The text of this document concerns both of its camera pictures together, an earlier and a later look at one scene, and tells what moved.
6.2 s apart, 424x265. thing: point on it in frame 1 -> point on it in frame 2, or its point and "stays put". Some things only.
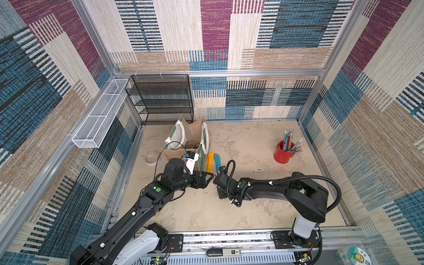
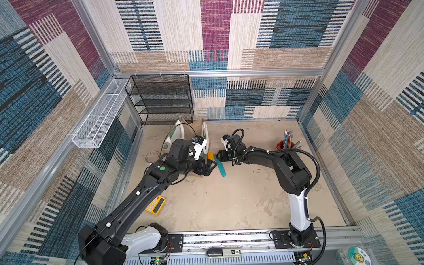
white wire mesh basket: (93, 131) stays put
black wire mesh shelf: (161, 98) stays put
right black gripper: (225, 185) -> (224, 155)
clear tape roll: (152, 158) stays put
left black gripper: (202, 184) -> (208, 170)
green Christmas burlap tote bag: (184, 137) stays put
